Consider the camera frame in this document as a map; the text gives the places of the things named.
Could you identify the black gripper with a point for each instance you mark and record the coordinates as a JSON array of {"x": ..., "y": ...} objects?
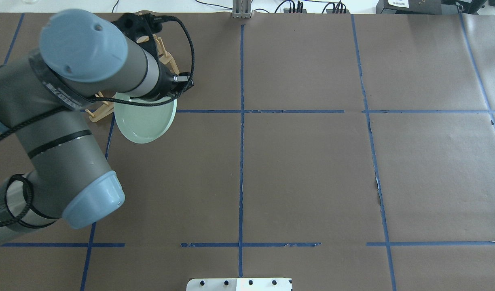
[{"x": 165, "y": 85}]

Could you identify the light green ceramic plate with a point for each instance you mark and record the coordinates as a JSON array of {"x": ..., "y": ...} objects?
[{"x": 141, "y": 124}]

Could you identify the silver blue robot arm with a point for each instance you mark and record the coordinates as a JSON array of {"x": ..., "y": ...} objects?
[{"x": 80, "y": 59}]

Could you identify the wooden dish rack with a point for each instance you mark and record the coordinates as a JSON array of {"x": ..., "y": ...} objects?
[{"x": 166, "y": 56}]

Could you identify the brown paper table cover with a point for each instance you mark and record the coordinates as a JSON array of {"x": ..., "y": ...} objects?
[{"x": 346, "y": 152}]

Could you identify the black device box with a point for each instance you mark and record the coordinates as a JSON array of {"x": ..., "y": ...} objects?
[{"x": 416, "y": 7}]

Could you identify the aluminium frame post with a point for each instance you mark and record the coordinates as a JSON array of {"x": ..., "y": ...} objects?
[{"x": 242, "y": 9}]

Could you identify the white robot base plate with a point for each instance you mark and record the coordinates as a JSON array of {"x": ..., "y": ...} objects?
[{"x": 240, "y": 284}]

